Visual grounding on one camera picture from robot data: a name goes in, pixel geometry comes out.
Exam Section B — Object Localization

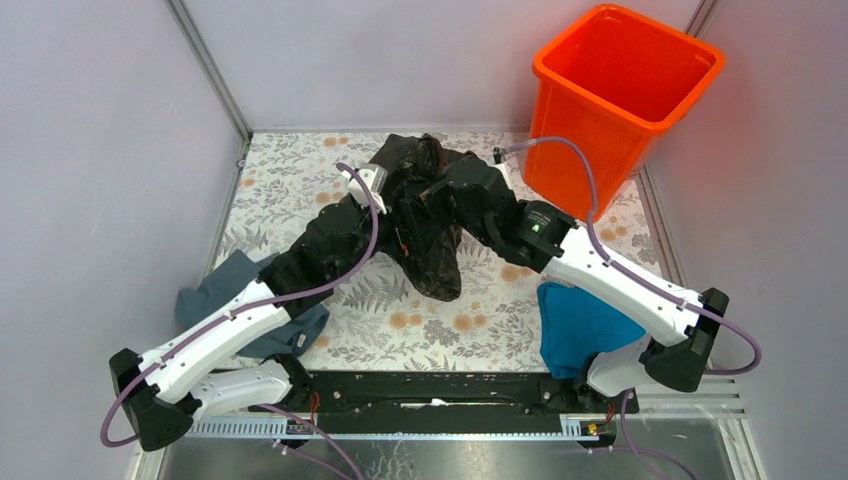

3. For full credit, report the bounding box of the bright blue cloth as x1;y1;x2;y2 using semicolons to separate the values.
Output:
536;282;646;380

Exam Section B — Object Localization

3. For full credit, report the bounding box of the slotted metal cable duct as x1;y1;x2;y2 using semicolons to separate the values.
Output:
186;414;603;443

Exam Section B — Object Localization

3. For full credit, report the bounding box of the orange plastic trash bin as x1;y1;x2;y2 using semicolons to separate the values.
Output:
523;4;726;220

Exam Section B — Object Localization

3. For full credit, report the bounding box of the grey-blue cloth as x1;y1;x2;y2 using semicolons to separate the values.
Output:
175;249;330;359

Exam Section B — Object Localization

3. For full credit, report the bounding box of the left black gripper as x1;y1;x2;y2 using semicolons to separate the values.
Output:
330;195;440;282

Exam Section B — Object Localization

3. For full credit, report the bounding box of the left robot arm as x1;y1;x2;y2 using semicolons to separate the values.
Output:
99;189;389;451

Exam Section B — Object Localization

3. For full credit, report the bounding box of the black trash bag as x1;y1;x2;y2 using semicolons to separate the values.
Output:
370;134;462;302

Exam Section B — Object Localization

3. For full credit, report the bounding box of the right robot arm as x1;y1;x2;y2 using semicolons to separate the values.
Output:
417;154;728;412

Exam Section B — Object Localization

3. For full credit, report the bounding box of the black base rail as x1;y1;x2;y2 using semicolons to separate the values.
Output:
276;370;639;424

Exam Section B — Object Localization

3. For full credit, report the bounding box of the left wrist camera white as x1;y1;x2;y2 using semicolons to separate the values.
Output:
345;163;388;214

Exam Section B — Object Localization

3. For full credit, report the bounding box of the floral patterned mat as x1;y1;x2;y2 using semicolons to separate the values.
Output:
213;131;677;374

